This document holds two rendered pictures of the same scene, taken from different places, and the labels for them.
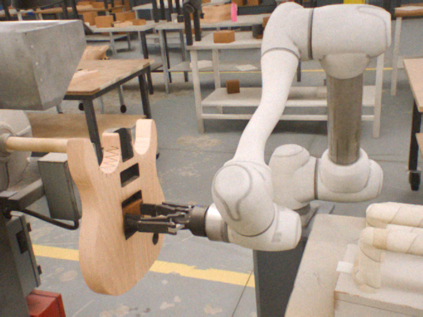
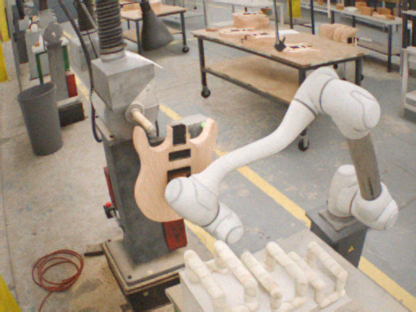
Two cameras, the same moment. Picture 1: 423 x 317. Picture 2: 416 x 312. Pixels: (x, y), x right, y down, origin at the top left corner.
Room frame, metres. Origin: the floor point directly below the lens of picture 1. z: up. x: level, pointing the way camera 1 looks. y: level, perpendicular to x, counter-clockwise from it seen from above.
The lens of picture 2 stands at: (0.11, -0.81, 1.91)
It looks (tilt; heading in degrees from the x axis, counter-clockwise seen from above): 29 degrees down; 42
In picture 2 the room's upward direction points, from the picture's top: 5 degrees counter-clockwise
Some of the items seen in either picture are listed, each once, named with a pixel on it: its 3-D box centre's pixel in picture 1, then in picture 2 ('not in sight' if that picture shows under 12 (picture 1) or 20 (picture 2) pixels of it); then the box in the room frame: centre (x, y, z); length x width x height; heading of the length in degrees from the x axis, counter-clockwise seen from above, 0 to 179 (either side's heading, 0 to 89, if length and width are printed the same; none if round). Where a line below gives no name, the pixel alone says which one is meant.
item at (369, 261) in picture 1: (369, 263); (192, 268); (0.65, -0.24, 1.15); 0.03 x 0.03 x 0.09
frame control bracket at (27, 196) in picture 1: (36, 190); (169, 139); (1.34, 0.53, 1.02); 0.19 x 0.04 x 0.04; 158
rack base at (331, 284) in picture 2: not in sight; (311, 288); (0.93, -0.47, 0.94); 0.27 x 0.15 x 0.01; 65
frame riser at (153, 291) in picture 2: not in sight; (152, 267); (1.23, 0.74, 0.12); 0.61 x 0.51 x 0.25; 158
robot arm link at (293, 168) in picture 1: (291, 174); (346, 189); (1.62, -0.29, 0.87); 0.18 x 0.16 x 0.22; 72
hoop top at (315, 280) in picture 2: not in sight; (306, 270); (0.90, -0.45, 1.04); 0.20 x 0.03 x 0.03; 64
